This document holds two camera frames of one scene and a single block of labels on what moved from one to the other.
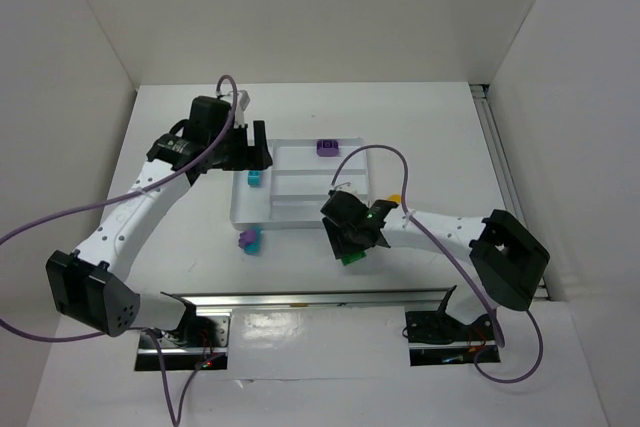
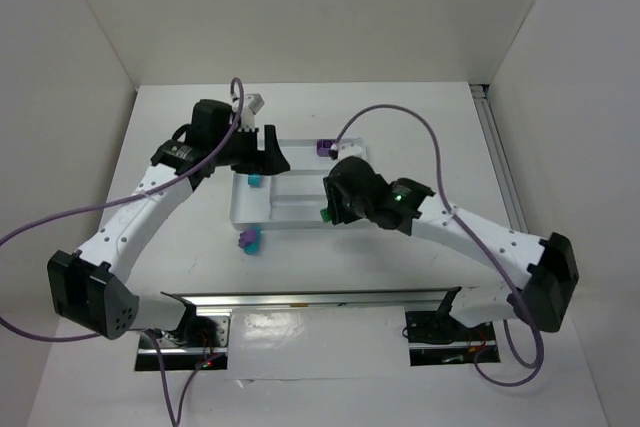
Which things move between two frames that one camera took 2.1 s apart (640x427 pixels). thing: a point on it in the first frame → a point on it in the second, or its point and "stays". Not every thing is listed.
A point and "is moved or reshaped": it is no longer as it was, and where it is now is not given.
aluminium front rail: (220, 303) stays
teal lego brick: (254, 177) stays
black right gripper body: (344, 235) → (335, 204)
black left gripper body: (248, 148) stays
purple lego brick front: (246, 237) stays
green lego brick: (349, 258) is moved or reshaped
